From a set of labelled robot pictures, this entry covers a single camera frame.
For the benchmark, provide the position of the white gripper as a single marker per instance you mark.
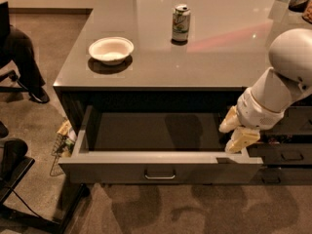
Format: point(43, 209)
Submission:
point(257, 113)

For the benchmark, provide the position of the grey drawer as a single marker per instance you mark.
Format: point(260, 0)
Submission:
point(297, 121)
point(173, 148)
point(283, 153)
point(283, 176)

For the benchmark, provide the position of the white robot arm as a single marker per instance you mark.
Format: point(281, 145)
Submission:
point(262, 105)

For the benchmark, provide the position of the grey counter cabinet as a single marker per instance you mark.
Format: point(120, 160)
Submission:
point(226, 52)

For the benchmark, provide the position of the green white soda can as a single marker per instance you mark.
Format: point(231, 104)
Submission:
point(181, 22)

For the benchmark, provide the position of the snack bag on counter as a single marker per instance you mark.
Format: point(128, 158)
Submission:
point(307, 14)

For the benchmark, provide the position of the white paper bowl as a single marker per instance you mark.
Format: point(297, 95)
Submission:
point(111, 50)

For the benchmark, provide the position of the black shoe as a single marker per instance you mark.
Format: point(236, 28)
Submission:
point(39, 96)

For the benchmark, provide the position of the person's dark trouser leg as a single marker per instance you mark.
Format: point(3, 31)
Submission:
point(17, 47)

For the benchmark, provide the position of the wire basket with trash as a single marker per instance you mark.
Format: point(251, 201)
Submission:
point(63, 146)

